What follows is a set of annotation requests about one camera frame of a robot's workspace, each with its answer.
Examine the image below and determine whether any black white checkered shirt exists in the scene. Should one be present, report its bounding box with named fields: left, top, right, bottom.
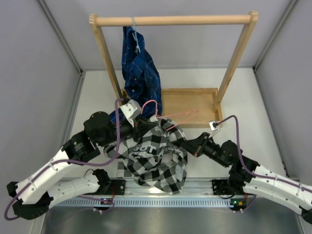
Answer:
left=117, top=116, right=188, bottom=195

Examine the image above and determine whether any pink wire hanger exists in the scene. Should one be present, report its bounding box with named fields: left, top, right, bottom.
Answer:
left=141, top=99, right=199, bottom=131

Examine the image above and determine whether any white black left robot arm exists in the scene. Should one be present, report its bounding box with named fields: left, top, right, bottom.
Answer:
left=4, top=112, right=156, bottom=220

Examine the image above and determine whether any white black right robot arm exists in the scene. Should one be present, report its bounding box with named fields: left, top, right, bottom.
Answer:
left=176, top=133, right=312, bottom=223

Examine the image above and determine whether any blue plaid shirt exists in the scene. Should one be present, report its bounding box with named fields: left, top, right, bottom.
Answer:
left=121, top=26, right=163, bottom=117

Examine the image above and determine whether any light blue hanger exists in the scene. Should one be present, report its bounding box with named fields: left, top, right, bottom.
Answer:
left=131, top=16, right=141, bottom=54

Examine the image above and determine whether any wooden clothes rack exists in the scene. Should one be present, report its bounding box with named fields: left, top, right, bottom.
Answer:
left=89, top=11, right=258, bottom=128

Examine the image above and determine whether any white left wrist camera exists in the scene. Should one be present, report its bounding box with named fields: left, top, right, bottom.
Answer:
left=120, top=99, right=142, bottom=127

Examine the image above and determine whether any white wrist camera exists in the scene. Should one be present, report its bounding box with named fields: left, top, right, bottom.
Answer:
left=120, top=99, right=142, bottom=127
left=209, top=121, right=221, bottom=138

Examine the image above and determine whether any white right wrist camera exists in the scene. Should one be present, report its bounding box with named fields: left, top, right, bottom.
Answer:
left=209, top=121, right=221, bottom=138

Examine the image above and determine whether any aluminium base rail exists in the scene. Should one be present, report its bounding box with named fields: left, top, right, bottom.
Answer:
left=57, top=178, right=251, bottom=208

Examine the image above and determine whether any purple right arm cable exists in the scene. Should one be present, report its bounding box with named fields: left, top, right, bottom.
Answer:
left=214, top=115, right=312, bottom=191

